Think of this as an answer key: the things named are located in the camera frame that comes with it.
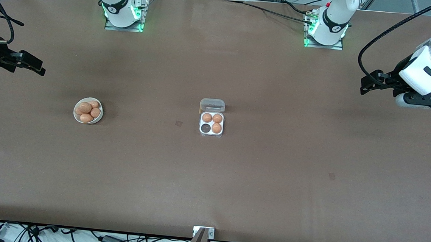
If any clear plastic egg box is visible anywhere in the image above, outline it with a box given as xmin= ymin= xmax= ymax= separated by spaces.
xmin=198 ymin=98 xmax=226 ymax=138

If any white ceramic bowl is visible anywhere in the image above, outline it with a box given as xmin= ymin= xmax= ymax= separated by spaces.
xmin=72 ymin=96 xmax=105 ymax=125

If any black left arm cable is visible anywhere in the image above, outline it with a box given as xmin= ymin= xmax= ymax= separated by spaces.
xmin=356 ymin=0 xmax=431 ymax=91

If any black table cable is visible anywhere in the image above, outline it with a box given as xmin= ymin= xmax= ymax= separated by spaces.
xmin=223 ymin=0 xmax=316 ymax=25

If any silver camera mount bracket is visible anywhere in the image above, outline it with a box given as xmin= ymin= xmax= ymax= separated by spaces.
xmin=192 ymin=226 xmax=215 ymax=240

